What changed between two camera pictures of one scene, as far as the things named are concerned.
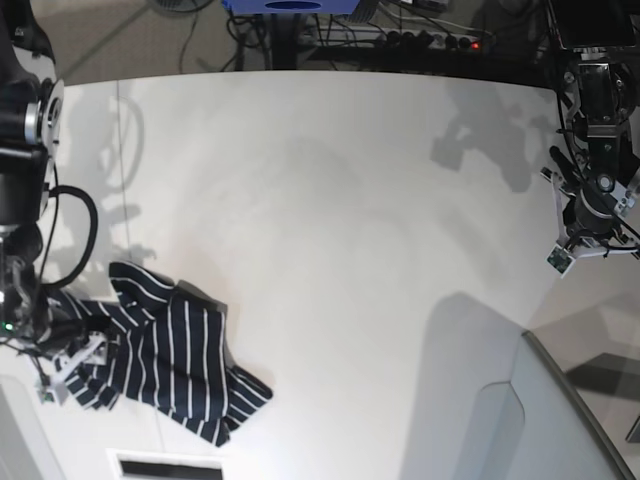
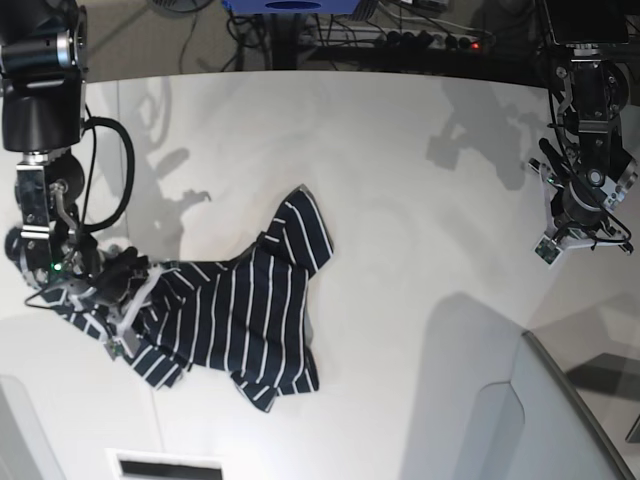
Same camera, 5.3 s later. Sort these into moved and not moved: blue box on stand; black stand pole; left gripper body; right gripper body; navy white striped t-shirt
Moved: navy white striped t-shirt; left gripper body
Not moved: blue box on stand; black stand pole; right gripper body
